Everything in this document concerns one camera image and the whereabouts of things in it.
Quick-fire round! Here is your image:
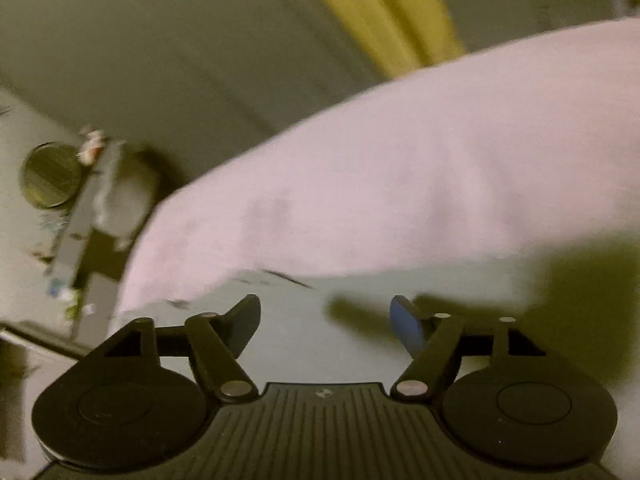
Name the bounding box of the grey fuzzy towel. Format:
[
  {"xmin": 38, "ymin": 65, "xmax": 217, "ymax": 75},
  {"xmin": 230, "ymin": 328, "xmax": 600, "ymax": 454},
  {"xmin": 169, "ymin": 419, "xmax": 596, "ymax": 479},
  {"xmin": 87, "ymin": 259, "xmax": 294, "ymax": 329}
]
[{"xmin": 117, "ymin": 266, "xmax": 501, "ymax": 386}]

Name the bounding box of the dark cluttered shelf unit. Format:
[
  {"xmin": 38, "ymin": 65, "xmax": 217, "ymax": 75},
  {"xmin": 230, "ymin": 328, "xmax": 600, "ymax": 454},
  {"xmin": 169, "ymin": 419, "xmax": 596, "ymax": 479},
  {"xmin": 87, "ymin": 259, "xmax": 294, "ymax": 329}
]
[{"xmin": 44, "ymin": 130, "xmax": 173, "ymax": 343}]

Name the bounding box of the round brass-coloured disc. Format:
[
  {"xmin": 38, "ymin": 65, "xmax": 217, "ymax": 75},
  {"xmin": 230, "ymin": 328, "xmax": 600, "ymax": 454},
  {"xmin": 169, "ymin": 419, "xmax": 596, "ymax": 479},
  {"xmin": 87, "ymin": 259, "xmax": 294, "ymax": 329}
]
[{"xmin": 20, "ymin": 142, "xmax": 82, "ymax": 209}]

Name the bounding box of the grey-green curtain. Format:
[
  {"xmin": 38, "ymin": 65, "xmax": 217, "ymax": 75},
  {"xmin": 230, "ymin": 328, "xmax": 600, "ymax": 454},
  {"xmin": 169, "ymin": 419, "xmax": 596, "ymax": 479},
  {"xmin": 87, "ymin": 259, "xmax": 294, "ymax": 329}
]
[{"xmin": 0, "ymin": 0, "xmax": 640, "ymax": 181}]

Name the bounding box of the yellow curtain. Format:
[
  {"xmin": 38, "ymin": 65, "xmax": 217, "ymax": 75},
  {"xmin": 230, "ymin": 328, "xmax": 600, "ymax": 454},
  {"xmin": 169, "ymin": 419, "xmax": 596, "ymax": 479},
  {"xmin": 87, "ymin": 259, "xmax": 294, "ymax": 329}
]
[{"xmin": 289, "ymin": 0, "xmax": 468, "ymax": 78}]

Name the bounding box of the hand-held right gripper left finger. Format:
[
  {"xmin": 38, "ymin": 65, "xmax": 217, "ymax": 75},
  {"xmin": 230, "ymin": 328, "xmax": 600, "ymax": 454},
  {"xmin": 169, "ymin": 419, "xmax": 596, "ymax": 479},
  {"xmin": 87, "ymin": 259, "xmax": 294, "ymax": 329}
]
[{"xmin": 107, "ymin": 294, "xmax": 262, "ymax": 404}]

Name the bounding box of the pink bed blanket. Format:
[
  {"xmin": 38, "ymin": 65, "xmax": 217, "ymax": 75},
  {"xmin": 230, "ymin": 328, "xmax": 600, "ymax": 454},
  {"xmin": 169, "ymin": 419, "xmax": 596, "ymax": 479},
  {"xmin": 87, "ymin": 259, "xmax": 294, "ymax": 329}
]
[{"xmin": 107, "ymin": 17, "xmax": 640, "ymax": 333}]

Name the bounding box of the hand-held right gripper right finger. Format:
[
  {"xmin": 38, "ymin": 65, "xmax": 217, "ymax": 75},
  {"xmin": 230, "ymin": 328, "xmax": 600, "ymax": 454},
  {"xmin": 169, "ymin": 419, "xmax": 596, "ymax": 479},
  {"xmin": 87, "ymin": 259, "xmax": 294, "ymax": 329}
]
[{"xmin": 389, "ymin": 294, "xmax": 547, "ymax": 402}]

